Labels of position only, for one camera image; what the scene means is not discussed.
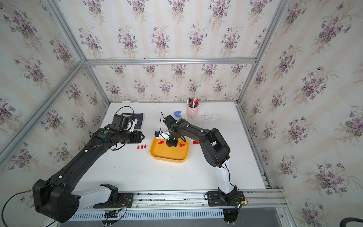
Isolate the yellow plastic storage box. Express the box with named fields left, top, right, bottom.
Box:
left=149, top=138, right=190, bottom=163

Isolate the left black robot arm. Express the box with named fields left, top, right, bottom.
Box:
left=33, top=128, right=145, bottom=223

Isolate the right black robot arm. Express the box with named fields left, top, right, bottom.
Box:
left=164, top=120, right=233, bottom=194

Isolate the dark blue notebook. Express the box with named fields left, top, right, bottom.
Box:
left=122, top=113, right=144, bottom=130

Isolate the blue plastic clip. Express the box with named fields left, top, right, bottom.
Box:
left=174, top=111, right=182, bottom=118

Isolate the pink pen cup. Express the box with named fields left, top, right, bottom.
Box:
left=186, top=98, right=199, bottom=118

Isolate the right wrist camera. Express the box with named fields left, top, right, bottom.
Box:
left=154, top=113, right=179, bottom=140

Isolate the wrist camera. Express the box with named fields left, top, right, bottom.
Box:
left=154, top=113, right=179, bottom=140
left=110, top=114, right=138, bottom=132

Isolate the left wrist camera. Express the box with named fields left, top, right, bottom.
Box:
left=110, top=114, right=138, bottom=132

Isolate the aluminium front rail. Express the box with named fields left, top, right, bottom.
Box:
left=68, top=189, right=288, bottom=224

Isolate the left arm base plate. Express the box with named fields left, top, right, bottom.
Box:
left=93, top=193, right=134, bottom=209

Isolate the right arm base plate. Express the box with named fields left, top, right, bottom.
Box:
left=204, top=191, right=247, bottom=207

